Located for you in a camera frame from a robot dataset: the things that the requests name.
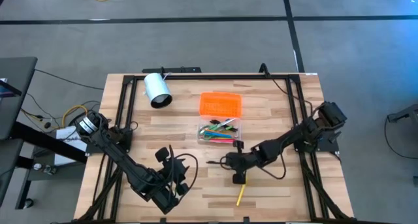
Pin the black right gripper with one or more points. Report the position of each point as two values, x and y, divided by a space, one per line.
243 161

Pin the black caster wheel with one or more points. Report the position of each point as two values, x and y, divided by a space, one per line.
28 203

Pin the grey chair leg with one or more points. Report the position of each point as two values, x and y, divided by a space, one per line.
408 113

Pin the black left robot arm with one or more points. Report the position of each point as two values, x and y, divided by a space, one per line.
130 171

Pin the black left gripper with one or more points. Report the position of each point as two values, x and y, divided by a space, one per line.
176 173

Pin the black power strip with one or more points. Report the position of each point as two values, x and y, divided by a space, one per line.
176 70

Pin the clear plastic supply box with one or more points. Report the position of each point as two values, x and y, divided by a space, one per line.
238 140

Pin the orange plastic box lid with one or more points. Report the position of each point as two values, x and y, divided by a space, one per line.
220 104

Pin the black pen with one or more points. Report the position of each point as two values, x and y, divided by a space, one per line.
232 129
214 121

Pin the black desk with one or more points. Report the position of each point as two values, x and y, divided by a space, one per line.
19 87

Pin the black marker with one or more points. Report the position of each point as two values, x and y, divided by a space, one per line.
214 162

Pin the black desk leg beam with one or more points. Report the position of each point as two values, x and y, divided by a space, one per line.
42 140

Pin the black metal table frame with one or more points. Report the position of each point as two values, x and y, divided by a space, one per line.
212 77

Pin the white box with print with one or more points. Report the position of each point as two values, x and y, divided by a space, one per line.
65 134

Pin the pink highlighter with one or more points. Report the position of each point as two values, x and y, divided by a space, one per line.
222 140

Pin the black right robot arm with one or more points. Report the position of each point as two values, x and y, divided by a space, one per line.
294 137

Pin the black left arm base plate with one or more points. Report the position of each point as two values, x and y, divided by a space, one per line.
125 142

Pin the yellow highlighter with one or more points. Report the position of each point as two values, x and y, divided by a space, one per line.
240 198

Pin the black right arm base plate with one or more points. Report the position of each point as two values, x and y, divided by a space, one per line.
330 147

